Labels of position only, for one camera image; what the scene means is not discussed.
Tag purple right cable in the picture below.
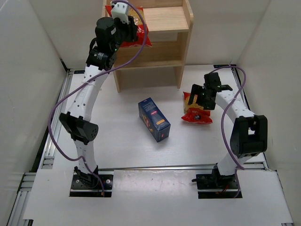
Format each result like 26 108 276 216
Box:
209 65 247 197

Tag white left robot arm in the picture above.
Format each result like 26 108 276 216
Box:
59 16 138 187

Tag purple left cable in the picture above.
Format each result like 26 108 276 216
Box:
48 0 149 197

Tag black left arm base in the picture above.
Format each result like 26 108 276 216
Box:
69 167 113 198

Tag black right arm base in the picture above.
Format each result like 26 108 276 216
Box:
191 165 243 199

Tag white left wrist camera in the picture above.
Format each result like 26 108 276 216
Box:
111 2 129 24

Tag wooden three-tier shelf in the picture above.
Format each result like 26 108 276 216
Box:
113 0 194 92

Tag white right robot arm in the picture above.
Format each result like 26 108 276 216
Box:
188 73 268 186

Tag blue pasta box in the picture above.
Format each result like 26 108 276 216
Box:
138 97 171 142

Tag purple cable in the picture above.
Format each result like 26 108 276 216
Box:
48 0 149 197
209 65 247 197

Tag aluminium rail frame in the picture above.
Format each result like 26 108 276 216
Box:
8 65 293 226

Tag red pasta bag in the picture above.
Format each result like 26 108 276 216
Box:
182 92 213 124
104 5 153 48

